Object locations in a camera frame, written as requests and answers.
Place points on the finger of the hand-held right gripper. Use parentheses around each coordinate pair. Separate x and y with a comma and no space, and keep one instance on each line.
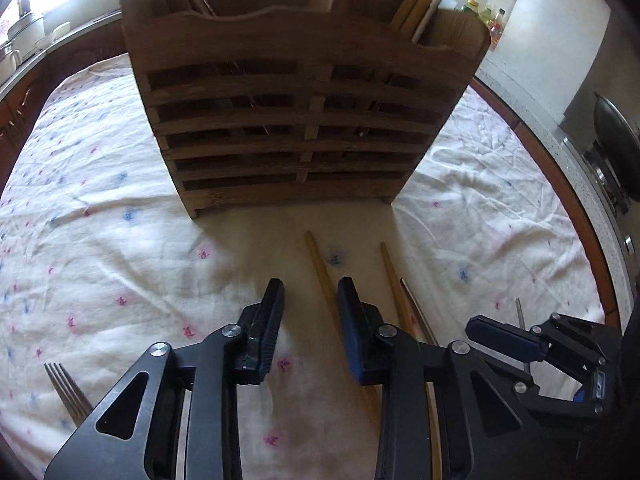
(500,334)
(545,400)

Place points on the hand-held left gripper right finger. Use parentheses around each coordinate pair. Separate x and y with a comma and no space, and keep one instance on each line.
(350,340)

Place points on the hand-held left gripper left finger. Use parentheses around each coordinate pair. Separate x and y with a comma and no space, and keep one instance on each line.
(270,325)

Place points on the wooden slatted utensil holder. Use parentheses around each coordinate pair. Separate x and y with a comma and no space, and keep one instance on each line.
(300,160)

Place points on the floral white tablecloth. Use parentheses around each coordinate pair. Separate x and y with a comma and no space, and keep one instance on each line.
(125,260)

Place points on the gas stove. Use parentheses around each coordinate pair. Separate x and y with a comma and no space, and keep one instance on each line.
(607,185)

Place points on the stainless steel fork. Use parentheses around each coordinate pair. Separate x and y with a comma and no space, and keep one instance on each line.
(67,392)

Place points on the black wok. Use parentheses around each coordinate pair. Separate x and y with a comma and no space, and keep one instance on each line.
(617,130)

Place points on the yellow cooking oil bottle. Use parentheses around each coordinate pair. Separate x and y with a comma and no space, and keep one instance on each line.
(472,7)

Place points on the white rectangular container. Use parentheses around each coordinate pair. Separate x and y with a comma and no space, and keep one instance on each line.
(56,32)

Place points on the steel pot with lid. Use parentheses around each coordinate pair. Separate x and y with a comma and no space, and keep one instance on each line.
(22,27)

